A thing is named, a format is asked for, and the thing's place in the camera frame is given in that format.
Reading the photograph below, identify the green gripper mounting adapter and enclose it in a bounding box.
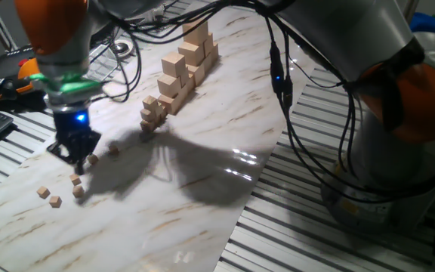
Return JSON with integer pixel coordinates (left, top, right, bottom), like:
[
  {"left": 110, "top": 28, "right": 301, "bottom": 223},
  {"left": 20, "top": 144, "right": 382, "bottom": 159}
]
[{"left": 28, "top": 71, "right": 104, "bottom": 95}]

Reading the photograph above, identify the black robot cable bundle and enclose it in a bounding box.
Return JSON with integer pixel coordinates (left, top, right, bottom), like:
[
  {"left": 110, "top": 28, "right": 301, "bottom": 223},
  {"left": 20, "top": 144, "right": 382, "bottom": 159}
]
[{"left": 88, "top": 0, "right": 435, "bottom": 205}]

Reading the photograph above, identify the white marble pattern board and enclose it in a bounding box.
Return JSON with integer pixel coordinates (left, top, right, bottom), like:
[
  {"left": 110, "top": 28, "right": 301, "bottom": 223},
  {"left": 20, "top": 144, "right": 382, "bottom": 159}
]
[{"left": 0, "top": 5, "right": 316, "bottom": 272}]

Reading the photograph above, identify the round silver fitting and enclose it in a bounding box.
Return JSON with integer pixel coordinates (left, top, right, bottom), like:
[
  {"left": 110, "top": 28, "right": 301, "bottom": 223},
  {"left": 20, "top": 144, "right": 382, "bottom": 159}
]
[{"left": 110, "top": 40, "right": 134, "bottom": 57}]

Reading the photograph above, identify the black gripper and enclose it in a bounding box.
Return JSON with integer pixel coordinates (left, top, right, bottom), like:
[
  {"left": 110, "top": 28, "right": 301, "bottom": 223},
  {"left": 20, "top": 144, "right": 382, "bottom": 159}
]
[{"left": 46, "top": 107, "right": 102, "bottom": 175}]

